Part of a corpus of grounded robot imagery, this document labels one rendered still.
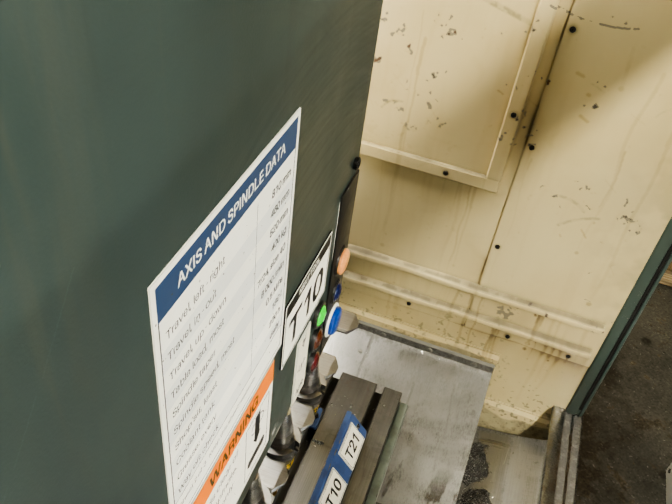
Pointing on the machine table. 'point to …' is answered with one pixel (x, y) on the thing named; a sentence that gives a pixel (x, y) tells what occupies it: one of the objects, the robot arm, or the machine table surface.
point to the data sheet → (222, 314)
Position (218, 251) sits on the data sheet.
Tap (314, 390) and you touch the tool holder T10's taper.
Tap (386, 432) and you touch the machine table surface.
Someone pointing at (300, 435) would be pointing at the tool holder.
